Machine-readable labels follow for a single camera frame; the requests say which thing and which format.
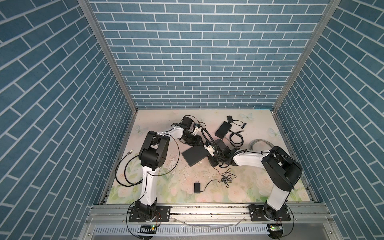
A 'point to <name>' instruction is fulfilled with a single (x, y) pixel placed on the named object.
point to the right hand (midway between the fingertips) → (207, 156)
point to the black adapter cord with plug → (242, 126)
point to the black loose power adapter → (197, 187)
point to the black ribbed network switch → (223, 130)
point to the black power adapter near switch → (229, 119)
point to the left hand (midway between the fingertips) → (201, 144)
